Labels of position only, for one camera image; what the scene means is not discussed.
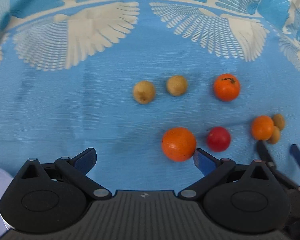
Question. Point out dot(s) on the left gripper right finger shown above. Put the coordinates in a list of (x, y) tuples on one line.
[(215, 172)]

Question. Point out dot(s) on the orange tangerine with stem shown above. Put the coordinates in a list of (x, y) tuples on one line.
[(226, 87)]

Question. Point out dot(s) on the large orange tangerine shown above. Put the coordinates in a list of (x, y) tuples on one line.
[(178, 144)]

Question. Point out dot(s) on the red cherry tomato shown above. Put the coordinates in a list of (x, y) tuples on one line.
[(218, 139)]

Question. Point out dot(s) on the small orange tangerine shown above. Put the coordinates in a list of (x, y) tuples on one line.
[(262, 127)]

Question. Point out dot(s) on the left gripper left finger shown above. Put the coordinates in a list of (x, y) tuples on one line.
[(74, 171)]

